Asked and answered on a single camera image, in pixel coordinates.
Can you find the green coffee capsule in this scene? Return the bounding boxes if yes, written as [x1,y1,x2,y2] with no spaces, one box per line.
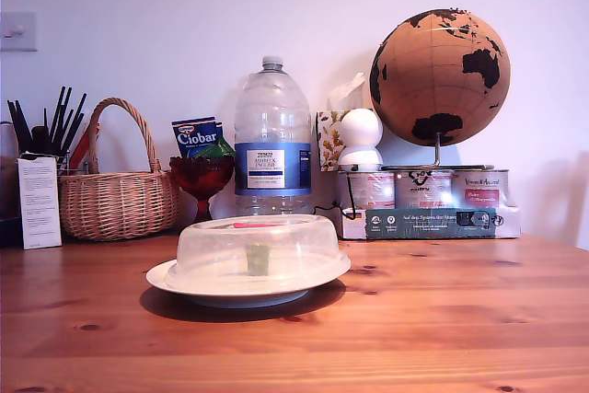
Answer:
[246,244,271,277]

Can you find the clear plastic dome red tab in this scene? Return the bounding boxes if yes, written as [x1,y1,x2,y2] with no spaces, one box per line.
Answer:
[164,214,352,296]

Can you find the white ceramic plate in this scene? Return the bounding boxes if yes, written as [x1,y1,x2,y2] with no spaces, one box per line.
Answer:
[145,258,352,310]

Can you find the leaf pattern tissue box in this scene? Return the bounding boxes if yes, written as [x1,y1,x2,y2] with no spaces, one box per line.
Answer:
[315,109,353,172]

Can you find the large clear water bottle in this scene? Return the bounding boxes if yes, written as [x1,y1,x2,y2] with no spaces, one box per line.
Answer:
[234,55,314,218]

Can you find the silver tin can pink label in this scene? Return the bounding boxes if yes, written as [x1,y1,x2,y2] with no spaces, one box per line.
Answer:
[345,170,397,210]

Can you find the green foil packet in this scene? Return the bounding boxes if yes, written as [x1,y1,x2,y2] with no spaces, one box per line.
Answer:
[196,136,237,159]

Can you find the red glass goblet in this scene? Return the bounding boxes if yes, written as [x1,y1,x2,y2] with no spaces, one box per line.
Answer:
[168,155,236,224]

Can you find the white paper tissue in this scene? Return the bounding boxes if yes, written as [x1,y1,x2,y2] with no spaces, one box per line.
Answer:
[327,72,367,112]

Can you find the blue Ciobar packet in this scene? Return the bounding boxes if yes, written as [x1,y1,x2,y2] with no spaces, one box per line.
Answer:
[171,116,225,159]

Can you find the silver tin can black logo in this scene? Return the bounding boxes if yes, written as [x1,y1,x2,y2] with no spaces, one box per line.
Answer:
[394,169,455,210]

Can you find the cardboard can tray green label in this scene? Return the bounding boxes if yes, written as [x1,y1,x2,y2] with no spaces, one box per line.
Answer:
[337,202,523,241]

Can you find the cork globe on metal stand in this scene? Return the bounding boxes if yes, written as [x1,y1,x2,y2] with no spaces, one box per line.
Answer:
[369,6,512,171]

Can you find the silver tin can script label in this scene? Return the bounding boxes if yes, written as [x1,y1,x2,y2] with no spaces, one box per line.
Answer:
[450,168,511,209]

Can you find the red orange utensil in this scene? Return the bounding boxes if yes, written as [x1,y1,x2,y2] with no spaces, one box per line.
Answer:
[68,121,101,171]

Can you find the black chopstick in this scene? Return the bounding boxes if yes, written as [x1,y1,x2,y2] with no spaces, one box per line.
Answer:
[48,86,68,155]
[62,92,88,156]
[52,87,74,156]

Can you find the dark round utensil head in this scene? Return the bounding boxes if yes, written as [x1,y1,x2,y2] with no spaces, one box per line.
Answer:
[30,107,51,156]

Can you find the white printed carton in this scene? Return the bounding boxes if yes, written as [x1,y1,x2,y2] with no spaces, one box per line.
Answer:
[17,156,64,250]

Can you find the black flat utensil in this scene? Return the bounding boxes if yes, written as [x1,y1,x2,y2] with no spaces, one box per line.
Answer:
[6,98,34,155]

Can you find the dark brown jar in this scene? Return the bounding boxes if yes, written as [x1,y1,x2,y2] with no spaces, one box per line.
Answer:
[0,153,23,248]

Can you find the thin black power cable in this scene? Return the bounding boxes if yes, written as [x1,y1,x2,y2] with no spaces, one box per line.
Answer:
[312,173,359,220]

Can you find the white round security camera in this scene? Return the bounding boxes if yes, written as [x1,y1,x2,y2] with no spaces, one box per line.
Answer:
[337,108,385,172]

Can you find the wicker basket with handle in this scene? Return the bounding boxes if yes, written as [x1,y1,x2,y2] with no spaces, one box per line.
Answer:
[58,97,181,242]

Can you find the metal wire utensil holder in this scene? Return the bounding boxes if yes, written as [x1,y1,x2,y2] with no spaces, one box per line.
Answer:
[54,149,93,178]

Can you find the white wall light switch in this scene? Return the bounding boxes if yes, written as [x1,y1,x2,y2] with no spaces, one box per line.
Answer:
[0,11,38,52]

